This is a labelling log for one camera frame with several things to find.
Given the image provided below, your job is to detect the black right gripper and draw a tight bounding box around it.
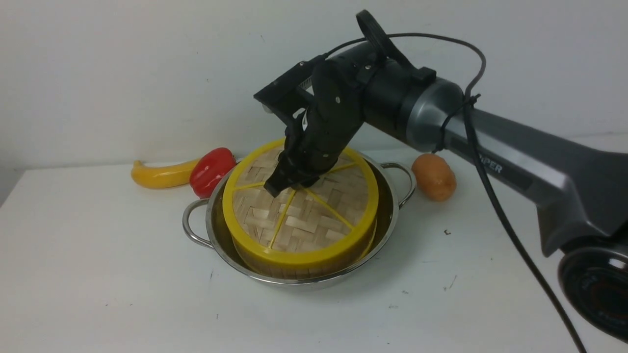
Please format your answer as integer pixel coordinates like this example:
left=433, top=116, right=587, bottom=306
left=264, top=60, right=374, bottom=198

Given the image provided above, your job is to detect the yellow rimmed woven steamer lid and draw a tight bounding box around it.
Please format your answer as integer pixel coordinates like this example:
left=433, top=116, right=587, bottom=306
left=222, top=139, right=379, bottom=243

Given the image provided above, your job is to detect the yellow rimmed bamboo steamer basket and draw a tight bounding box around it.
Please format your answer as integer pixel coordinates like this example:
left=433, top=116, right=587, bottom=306
left=233, top=221, right=377, bottom=280

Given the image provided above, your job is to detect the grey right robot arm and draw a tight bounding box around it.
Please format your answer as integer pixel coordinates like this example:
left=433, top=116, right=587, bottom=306
left=254, top=39, right=628, bottom=342

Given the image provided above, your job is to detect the red toy bell pepper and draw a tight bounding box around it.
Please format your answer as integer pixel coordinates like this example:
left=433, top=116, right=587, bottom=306
left=189, top=147, right=237, bottom=199

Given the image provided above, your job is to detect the yellow toy banana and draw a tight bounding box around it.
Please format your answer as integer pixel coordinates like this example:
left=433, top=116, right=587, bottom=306
left=131, top=158, right=200, bottom=189

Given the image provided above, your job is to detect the brown toy potato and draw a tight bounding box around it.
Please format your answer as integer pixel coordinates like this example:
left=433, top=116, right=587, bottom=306
left=411, top=153, right=457, bottom=202

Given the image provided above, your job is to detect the stainless steel two-handled pot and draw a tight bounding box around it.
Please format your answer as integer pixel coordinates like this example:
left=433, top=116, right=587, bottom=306
left=182, top=155, right=417, bottom=290

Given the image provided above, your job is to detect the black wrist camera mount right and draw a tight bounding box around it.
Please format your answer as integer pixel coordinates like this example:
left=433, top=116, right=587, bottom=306
left=253, top=54, right=327, bottom=129

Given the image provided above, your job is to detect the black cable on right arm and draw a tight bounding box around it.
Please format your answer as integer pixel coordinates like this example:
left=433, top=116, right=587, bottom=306
left=321, top=10, right=588, bottom=353

